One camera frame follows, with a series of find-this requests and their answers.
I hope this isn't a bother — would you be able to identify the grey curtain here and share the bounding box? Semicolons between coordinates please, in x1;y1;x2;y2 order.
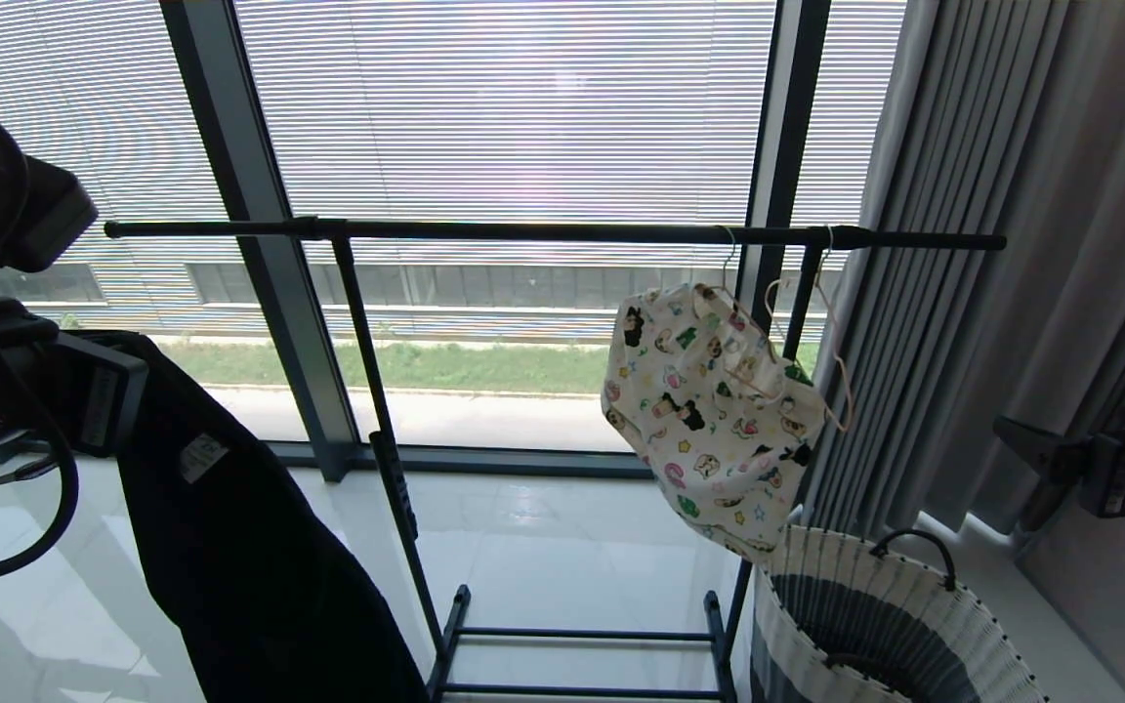
802;0;1125;540

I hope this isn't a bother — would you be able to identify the white laundry basket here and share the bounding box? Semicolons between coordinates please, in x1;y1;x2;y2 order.
750;525;1049;703

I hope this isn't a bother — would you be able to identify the black garment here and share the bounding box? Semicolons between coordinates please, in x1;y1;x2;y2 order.
84;330;429;703

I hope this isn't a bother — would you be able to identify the pink clothes hanger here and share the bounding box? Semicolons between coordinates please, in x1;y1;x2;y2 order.
697;225;790;403
766;227;854;434

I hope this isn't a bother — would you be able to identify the window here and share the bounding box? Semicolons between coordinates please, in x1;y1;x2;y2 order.
0;0;910;481

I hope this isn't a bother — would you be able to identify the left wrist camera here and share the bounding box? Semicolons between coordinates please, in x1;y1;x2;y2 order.
0;142;100;274

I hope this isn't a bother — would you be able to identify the black clothes rack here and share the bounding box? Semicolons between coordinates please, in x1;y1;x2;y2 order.
104;217;1008;703

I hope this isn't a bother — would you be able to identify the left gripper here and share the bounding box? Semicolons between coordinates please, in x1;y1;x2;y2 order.
0;301;151;462

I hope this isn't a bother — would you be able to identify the cream printed garment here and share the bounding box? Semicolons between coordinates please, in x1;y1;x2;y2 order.
600;283;829;565

